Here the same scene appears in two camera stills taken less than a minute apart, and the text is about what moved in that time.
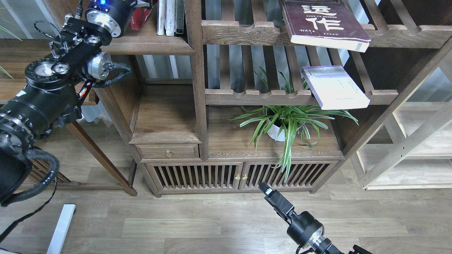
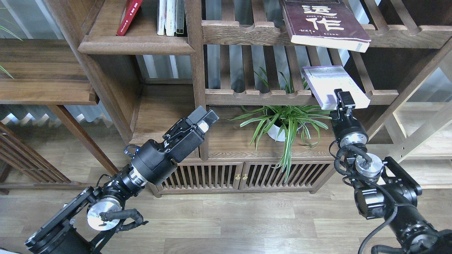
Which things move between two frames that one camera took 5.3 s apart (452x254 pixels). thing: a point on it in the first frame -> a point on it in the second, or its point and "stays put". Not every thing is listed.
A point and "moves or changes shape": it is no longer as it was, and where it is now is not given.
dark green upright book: x=179 y=16 stays put
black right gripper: x=282 y=207 -> x=344 y=112
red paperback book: x=139 y=16 moves or changes shape
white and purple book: x=334 y=88 stays put
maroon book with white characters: x=327 y=23 stays put
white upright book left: x=161 y=15 stays put
